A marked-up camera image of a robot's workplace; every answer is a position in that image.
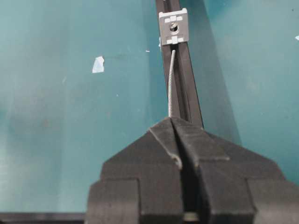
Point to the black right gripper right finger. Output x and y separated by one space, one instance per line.
225 183

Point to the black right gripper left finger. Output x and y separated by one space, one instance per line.
141 184

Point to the white tape scrap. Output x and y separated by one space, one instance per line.
98 66

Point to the dark aluminium extrusion rail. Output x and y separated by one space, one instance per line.
181 89

